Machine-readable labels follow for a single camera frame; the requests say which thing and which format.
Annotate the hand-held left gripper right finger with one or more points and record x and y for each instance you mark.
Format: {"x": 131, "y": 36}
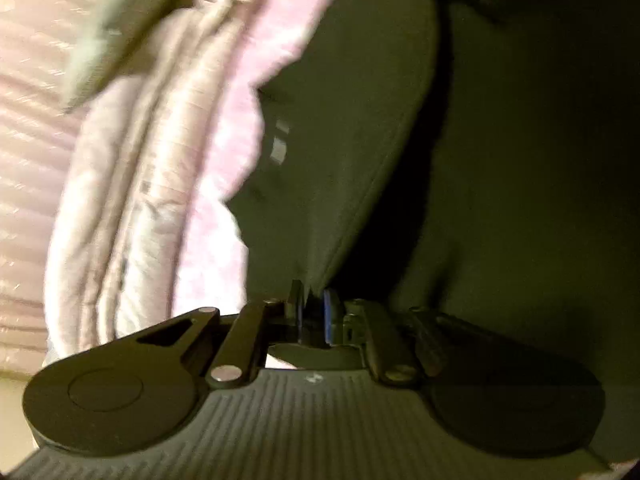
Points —
{"x": 330, "y": 312}

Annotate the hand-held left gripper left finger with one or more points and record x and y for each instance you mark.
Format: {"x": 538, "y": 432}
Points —
{"x": 296, "y": 310}

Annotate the dark green garment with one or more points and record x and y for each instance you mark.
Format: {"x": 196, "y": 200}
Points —
{"x": 450, "y": 160}

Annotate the pink quilted blanket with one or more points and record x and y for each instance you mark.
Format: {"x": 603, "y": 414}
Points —
{"x": 165, "y": 170}

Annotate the pink striped bed sheet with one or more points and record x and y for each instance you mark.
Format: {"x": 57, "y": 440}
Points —
{"x": 35, "y": 160}

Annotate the grey-green cloth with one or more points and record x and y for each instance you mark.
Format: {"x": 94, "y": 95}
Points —
{"x": 120, "y": 25}

